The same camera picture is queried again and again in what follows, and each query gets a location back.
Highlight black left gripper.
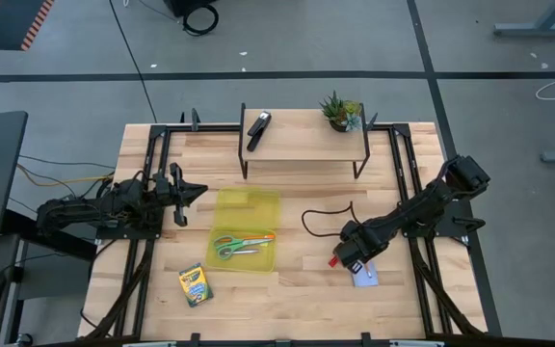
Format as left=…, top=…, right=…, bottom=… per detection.
left=154, top=162, right=209, bottom=228

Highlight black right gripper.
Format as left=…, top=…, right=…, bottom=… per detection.
left=332, top=220, right=390, bottom=280

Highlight yellow transparent pencil case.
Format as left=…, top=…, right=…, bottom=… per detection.
left=204, top=186, right=282, bottom=275

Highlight green-handled scissors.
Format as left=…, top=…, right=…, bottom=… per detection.
left=212, top=234, right=265, bottom=262

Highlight orange pencil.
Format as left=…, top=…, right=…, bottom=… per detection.
left=237, top=233, right=278, bottom=243

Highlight yellow crayon box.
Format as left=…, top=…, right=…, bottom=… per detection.
left=177, top=261, right=215, bottom=308

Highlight black stapler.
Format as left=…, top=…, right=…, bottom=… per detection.
left=245, top=110, right=274, bottom=153

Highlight wooden riser shelf black legs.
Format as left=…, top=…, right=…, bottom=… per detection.
left=238, top=101, right=373, bottom=181

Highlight potted succulent plant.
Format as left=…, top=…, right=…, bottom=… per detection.
left=319, top=90, right=364, bottom=134

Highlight grey table base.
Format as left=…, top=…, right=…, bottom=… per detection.
left=492, top=0, right=555, bottom=39

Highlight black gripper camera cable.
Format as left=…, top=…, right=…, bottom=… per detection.
left=300, top=200, right=357, bottom=239

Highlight yellow floor cable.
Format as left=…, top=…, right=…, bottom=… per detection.
left=15, top=162, right=116, bottom=189

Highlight long black floor cable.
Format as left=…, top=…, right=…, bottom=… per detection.
left=107, top=0, right=159, bottom=124

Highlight coiled black cable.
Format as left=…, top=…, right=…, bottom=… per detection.
left=181, top=3, right=221, bottom=38

